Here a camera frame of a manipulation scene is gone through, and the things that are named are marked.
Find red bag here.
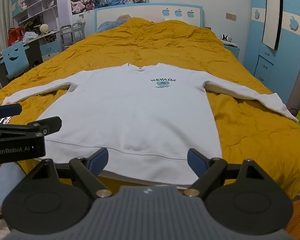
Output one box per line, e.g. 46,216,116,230
7,27,25,47

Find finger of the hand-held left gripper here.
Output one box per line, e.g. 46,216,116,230
0,116,62,143
0,103,22,119

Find grey folding chairs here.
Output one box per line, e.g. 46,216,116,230
60,21,86,52

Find white blue shelf unit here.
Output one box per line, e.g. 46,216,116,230
11,0,59,30

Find blue white wardrobe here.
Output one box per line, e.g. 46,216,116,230
244,0,300,105

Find white crumpled cloth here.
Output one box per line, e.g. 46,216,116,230
22,31,39,43

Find dark desk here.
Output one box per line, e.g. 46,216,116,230
0,29,62,90

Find blue smiley face chair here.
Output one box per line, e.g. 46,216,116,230
1,41,30,80

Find blue nightstand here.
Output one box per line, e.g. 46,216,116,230
222,41,240,59

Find yellow quilted blanket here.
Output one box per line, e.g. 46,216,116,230
0,17,300,200

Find person's jeans leg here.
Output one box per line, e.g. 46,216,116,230
0,162,28,205

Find blue white drawer box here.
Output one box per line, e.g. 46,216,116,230
39,40,60,62

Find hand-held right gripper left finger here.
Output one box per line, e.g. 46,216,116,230
27,148,113,198

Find long wardrobe mirror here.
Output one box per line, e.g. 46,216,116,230
262,0,284,50

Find blue pillow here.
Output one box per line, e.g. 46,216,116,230
96,14,131,32

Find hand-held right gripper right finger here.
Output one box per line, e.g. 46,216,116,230
182,149,269,198

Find white printed sweatshirt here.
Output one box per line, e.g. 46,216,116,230
1,63,299,189

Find white blue bed headboard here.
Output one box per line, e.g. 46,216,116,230
94,4,205,33

